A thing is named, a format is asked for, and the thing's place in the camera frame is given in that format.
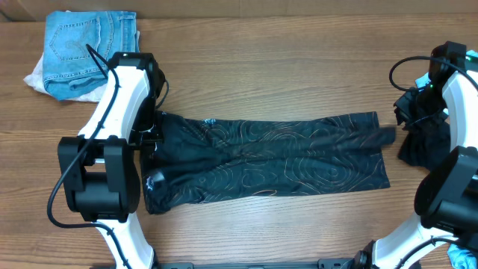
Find light blue t-shirt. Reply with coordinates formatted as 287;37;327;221
415;50;478;88

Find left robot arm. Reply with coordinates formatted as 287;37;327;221
47;52;166;268

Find black orange-patterned cycling jersey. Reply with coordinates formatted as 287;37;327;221
140;112;396;214

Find folded white cloth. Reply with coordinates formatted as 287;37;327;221
23;30;140;102

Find plain black garment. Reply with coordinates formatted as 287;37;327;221
397;123;450;171

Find folded blue denim jeans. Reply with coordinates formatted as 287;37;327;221
43;10;139;101

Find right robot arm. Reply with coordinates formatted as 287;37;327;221
342;41;477;268

